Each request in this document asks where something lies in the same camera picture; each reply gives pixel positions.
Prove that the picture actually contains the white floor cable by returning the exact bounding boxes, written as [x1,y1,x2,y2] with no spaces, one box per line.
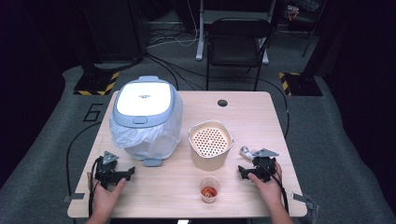
[146,0,200,49]

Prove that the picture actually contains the person's left hand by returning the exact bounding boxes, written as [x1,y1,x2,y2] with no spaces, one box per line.
[86,172,127,217]

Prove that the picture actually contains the left hand-held gripper black cable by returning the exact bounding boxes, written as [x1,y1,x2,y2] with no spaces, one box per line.
[88,156,104,218]

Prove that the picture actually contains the white and blue pedal bin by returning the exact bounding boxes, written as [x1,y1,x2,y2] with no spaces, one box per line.
[109,75,184,167]

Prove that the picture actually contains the white plastic bin bag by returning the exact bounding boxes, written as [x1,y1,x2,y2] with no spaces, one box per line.
[109,92,184,161]

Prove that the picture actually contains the black folding chair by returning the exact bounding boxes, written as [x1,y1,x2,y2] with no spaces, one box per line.
[205,18,274,91]

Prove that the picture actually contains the white wrapper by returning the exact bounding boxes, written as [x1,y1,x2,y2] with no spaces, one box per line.
[239,146,256,161]

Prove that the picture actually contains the grey tape strip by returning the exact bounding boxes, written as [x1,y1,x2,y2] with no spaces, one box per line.
[290,191,316,210]
[64,192,86,203]

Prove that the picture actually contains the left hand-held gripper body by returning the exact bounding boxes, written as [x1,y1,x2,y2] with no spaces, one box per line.
[93,150,125,189]

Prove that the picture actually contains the black base plate striped edge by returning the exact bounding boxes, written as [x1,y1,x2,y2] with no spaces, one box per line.
[73,71,120,96]
[278,72,323,97]

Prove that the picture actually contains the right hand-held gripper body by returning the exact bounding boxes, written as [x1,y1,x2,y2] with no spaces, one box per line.
[251,147,280,183]

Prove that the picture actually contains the beige strainer basket container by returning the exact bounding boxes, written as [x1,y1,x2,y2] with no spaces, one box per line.
[187,119,235,172]

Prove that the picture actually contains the white metal desk frame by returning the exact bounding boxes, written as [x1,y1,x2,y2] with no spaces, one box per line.
[195,0,270,65]

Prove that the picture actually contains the black floor cable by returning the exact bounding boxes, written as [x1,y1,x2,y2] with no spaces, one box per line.
[144,52,180,91]

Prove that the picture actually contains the hand-held gripper black cable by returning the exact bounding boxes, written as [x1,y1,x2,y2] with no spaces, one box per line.
[88,156,104,218]
[258,161,290,216]

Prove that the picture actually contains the clear plastic cup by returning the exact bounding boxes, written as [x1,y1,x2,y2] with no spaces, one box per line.
[199,175,221,204]

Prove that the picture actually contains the person's right hand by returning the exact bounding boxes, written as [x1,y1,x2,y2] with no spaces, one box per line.
[247,161,283,206]

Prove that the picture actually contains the right hand-held gripper black cable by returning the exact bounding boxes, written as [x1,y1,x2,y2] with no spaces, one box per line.
[258,161,290,216]

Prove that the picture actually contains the red food scraps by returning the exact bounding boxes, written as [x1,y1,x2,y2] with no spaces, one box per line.
[201,186,218,199]

